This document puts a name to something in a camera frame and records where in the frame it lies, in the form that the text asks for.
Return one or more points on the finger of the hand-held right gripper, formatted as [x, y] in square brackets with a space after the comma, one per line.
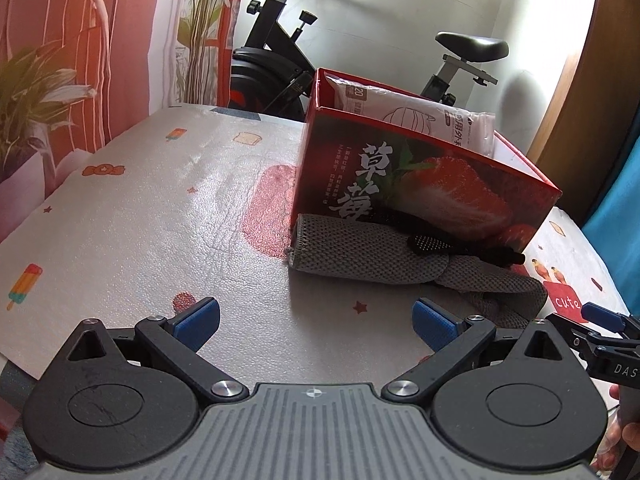
[575, 329]
[602, 315]

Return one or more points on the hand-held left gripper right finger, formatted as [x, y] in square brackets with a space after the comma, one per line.
[432, 325]

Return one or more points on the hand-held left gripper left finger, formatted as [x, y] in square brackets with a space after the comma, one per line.
[197, 321]

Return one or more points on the grey mesh cloth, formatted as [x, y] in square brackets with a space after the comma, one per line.
[350, 250]

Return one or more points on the red strawberry print box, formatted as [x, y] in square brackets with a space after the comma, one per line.
[450, 195]

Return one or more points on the person's right hand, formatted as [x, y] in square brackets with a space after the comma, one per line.
[627, 442]

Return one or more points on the teal cloth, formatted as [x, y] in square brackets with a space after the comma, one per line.
[620, 240]

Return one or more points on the wooden door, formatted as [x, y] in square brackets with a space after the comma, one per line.
[600, 135]

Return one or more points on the white face mask packet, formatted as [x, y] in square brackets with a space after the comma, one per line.
[400, 105]

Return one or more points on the black exercise bike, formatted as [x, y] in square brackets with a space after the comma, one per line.
[260, 65]

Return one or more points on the printed wall cloth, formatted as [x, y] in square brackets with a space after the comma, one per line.
[125, 35]

